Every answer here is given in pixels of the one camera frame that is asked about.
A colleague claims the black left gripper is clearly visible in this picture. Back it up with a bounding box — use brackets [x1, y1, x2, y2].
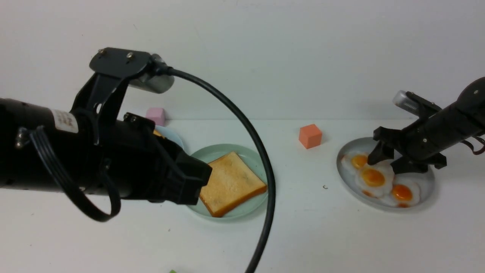
[91, 113, 213, 205]

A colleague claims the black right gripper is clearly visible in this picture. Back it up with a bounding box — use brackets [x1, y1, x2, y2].
[368, 110, 471, 174]

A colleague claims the fried egg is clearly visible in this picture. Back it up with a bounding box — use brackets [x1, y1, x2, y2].
[380, 177, 421, 209]
[341, 151, 375, 176]
[355, 162, 395, 198]

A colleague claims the toast slice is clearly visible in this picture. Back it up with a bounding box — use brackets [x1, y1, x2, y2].
[200, 151, 267, 218]

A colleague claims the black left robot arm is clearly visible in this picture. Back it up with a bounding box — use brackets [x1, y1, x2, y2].
[1, 99, 213, 205]

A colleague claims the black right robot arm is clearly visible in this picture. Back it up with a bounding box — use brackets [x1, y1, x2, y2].
[368, 78, 485, 174]

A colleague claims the grey egg plate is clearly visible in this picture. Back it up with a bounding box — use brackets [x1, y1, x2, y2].
[336, 138, 436, 212]

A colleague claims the light blue bread plate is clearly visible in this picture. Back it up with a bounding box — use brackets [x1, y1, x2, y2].
[154, 126, 185, 150]

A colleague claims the pink cube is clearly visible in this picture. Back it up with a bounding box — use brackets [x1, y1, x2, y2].
[145, 107, 166, 127]

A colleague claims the mint green centre plate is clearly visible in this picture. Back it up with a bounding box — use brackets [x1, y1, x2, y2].
[189, 144, 268, 221]

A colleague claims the orange cube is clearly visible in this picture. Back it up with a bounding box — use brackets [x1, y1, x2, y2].
[299, 123, 322, 150]

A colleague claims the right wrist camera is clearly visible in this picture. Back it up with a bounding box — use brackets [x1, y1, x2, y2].
[393, 90, 442, 118]

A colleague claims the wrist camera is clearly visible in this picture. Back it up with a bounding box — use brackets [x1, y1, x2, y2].
[393, 90, 442, 118]
[129, 54, 175, 94]

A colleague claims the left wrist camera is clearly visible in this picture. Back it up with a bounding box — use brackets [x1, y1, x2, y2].
[129, 54, 175, 94]

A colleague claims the black left camera cable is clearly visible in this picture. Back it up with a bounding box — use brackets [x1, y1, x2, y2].
[153, 63, 276, 273]

